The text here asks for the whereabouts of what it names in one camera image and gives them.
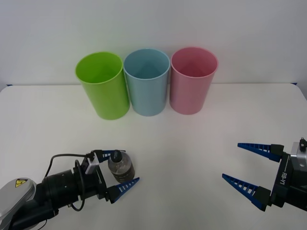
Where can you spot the small dark plastic bottle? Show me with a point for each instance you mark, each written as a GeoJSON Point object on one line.
{"type": "Point", "coordinates": [122, 169]}

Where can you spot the pale blue plastic bin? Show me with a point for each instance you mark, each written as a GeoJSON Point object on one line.
{"type": "Point", "coordinates": [146, 95]}

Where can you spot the pink plastic bin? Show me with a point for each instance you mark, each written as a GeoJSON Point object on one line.
{"type": "Point", "coordinates": [189, 95]}

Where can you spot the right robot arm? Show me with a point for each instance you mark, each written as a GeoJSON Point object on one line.
{"type": "Point", "coordinates": [299, 155]}

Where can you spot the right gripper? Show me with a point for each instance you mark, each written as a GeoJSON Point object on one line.
{"type": "Point", "coordinates": [287, 184]}

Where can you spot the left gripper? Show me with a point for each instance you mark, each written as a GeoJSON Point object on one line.
{"type": "Point", "coordinates": [99, 184]}

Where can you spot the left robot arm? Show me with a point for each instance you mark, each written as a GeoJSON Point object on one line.
{"type": "Point", "coordinates": [60, 187]}

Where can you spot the green plastic bin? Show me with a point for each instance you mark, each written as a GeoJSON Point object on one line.
{"type": "Point", "coordinates": [105, 95]}

